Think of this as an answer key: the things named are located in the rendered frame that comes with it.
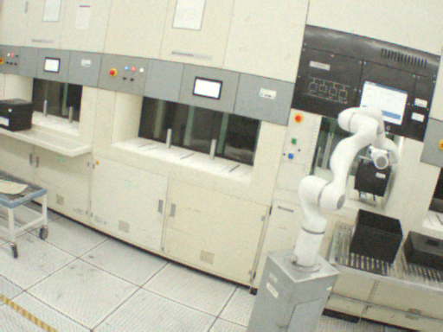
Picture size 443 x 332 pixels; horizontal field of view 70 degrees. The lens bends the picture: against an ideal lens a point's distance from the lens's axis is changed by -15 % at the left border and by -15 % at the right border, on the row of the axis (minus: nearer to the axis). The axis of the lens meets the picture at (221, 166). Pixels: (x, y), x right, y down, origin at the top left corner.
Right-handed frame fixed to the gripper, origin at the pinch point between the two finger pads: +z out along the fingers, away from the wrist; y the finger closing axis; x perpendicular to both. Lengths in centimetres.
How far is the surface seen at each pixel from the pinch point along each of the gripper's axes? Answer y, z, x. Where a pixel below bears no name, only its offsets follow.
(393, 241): 17, -54, -36
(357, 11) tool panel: -31, -10, 85
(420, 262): 39, -49, -46
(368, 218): 2.6, -26.5, -36.1
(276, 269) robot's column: -39, -86, -53
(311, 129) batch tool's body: -46.6, -9.5, 4.9
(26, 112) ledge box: -288, -22, -30
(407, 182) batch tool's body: 22.8, -14.7, -10.9
